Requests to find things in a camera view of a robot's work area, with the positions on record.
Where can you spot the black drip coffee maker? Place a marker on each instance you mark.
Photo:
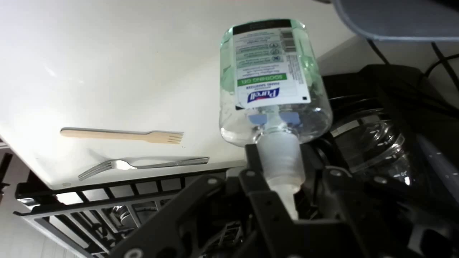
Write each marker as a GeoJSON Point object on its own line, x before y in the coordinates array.
{"type": "Point", "coordinates": [381, 138]}

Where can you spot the black gas stove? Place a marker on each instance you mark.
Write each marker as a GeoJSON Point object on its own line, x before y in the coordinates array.
{"type": "Point", "coordinates": [94, 224]}

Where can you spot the metal fork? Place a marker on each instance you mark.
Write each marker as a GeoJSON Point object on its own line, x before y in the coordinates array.
{"type": "Point", "coordinates": [157, 162]}

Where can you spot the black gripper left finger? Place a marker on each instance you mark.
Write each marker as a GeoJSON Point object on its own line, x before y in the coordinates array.
{"type": "Point", "coordinates": [266, 230]}

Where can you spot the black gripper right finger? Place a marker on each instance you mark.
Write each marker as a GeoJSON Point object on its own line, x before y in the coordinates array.
{"type": "Point", "coordinates": [352, 224]}

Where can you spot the clear hand sanitizer pump bottle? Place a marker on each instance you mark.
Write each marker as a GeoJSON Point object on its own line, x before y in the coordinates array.
{"type": "Point", "coordinates": [266, 72]}

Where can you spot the small wooden fork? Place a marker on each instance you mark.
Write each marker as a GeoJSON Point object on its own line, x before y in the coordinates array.
{"type": "Point", "coordinates": [104, 134]}

